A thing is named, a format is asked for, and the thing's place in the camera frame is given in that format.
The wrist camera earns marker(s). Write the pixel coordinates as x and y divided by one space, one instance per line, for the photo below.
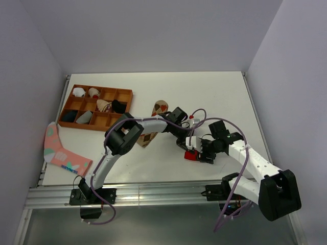
193 144
193 121

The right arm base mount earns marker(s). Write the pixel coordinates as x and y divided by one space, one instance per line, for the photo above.
220 192

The aluminium frame rail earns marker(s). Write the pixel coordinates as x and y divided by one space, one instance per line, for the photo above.
130 194

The brown argyle sock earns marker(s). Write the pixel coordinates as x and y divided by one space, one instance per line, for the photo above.
160 107

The orange compartment tray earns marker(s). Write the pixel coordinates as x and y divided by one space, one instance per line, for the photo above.
100 121

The dark teal rolled sock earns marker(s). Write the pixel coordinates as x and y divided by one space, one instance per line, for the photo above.
70 116

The grey rolled sock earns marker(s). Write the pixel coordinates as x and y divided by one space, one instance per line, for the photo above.
85 118

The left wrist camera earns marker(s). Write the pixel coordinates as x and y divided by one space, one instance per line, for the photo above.
193 121

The white rolled sock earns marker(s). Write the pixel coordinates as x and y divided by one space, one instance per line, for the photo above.
79 92

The pink patterned sock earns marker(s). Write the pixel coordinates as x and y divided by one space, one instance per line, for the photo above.
56 154

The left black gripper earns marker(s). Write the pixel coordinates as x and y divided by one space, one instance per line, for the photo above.
182 143

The beige red rolled sock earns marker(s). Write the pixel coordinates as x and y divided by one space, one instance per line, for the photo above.
94 93

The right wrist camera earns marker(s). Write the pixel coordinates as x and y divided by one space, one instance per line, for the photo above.
193 144

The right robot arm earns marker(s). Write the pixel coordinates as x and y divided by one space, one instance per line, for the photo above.
275 191

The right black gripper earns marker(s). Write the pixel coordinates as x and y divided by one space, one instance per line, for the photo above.
202 156

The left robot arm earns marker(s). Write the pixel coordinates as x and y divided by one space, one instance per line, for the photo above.
121 137

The black rolled sock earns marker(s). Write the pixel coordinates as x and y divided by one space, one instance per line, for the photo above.
118 107

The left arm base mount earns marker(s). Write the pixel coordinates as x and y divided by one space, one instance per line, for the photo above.
77 198

